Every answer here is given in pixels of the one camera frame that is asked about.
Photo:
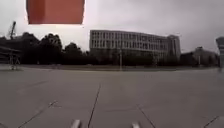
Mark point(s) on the red panel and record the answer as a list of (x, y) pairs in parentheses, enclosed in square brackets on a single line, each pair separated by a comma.
[(55, 11)]

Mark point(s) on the low grey building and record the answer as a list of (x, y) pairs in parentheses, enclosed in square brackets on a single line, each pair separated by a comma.
[(200, 57)]

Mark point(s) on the grey structure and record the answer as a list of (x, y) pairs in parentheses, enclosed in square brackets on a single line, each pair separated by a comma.
[(221, 50)]

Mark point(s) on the long pale multi-storey building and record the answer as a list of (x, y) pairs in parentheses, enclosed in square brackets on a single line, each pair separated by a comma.
[(133, 41)]

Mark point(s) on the pole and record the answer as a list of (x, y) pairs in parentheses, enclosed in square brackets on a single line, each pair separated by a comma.
[(120, 60)]

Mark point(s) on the grey paved plaza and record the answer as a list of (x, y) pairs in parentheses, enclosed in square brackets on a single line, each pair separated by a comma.
[(133, 93)]

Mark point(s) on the row of dark trees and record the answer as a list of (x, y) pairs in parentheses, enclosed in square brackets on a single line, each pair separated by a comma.
[(46, 50)]

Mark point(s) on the crane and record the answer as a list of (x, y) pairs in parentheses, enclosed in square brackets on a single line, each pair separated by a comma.
[(12, 30)]

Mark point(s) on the robot's own part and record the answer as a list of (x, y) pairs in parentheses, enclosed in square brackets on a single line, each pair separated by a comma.
[(135, 125), (75, 124)]

